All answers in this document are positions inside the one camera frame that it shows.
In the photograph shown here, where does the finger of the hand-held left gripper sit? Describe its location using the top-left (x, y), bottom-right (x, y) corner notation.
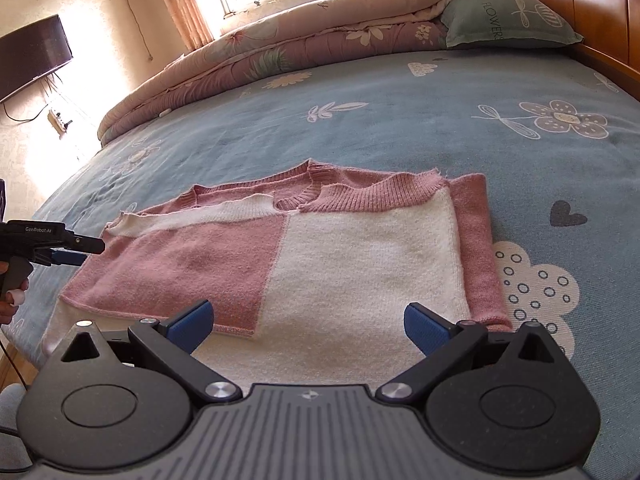
top-left (50, 233), bottom-right (106, 256)
top-left (31, 249), bottom-right (88, 267)

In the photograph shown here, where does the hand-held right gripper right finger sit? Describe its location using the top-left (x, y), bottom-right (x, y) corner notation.
top-left (375, 301), bottom-right (561, 405)

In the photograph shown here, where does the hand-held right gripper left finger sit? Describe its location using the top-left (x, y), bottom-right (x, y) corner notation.
top-left (57, 299), bottom-right (243, 403)

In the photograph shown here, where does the pink and cream knit sweater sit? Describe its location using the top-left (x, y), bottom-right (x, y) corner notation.
top-left (41, 158), bottom-right (513, 388)

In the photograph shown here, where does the person's left hand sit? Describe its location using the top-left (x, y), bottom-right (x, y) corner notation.
top-left (0, 260), bottom-right (28, 327)

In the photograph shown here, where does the white power strip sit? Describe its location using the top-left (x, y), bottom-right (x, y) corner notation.
top-left (46, 109), bottom-right (74, 138)

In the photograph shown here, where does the person's left leg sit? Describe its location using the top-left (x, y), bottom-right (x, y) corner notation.
top-left (0, 383), bottom-right (38, 480)

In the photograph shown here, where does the black television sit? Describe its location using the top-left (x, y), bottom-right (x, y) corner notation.
top-left (0, 14), bottom-right (74, 104)

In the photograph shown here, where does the blue floral bed sheet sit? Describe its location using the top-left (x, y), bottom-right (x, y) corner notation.
top-left (0, 45), bottom-right (640, 480)

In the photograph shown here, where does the pink patterned curtain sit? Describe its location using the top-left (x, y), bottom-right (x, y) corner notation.
top-left (145, 0), bottom-right (217, 55)

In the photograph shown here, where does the folded pink floral quilt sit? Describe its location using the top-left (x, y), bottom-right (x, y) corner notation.
top-left (96, 0), bottom-right (493, 147)

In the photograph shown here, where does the blue-green pillow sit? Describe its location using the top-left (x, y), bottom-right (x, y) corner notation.
top-left (441, 0), bottom-right (585, 50)

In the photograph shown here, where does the wooden bed headboard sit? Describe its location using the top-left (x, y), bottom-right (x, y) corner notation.
top-left (485, 0), bottom-right (640, 103)

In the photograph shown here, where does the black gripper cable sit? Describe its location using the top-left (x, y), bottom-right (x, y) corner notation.
top-left (0, 329), bottom-right (31, 436)

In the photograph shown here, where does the black television cable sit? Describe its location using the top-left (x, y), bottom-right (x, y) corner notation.
top-left (2, 74), bottom-right (61, 123)

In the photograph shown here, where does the hanging wall cord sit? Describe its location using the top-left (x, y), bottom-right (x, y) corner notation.
top-left (116, 0), bottom-right (154, 62)

